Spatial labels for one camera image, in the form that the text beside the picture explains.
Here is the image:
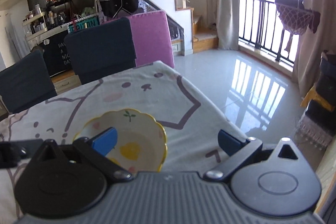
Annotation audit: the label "teal poizon sign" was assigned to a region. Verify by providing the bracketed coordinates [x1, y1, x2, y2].
[67, 15, 100, 34]

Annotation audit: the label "cluttered storage shelf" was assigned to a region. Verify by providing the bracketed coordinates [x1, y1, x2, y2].
[22, 0, 74, 40]

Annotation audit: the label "bear print tablecloth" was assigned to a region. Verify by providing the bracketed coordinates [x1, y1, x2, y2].
[0, 60, 249, 217]

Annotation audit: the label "small floral scalloped bowl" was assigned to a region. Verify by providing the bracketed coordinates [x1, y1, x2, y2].
[74, 109, 167, 173]

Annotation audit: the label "dark blue chair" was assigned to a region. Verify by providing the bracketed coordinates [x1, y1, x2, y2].
[1, 50, 57, 113]
[64, 18, 137, 85]

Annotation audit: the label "beige curtain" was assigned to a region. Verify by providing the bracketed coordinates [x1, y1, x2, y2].
[217, 0, 239, 51]

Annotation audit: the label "hanging net basket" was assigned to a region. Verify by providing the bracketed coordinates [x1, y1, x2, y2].
[274, 0, 321, 53]

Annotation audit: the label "left dark blue chair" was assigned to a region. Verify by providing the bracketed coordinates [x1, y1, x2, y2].
[1, 50, 57, 113]

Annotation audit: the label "right dark blue chair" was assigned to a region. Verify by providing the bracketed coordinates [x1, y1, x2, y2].
[64, 18, 137, 85]

